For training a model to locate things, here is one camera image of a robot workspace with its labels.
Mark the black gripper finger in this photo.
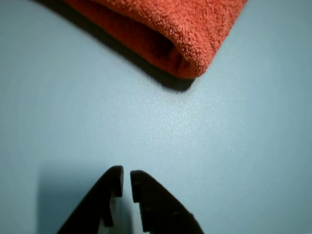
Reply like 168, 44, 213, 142
57, 165, 124, 234
130, 170, 205, 234

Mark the orange terry towel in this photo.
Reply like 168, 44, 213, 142
60, 0, 249, 79

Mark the grey table mat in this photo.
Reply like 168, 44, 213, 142
0, 0, 312, 234

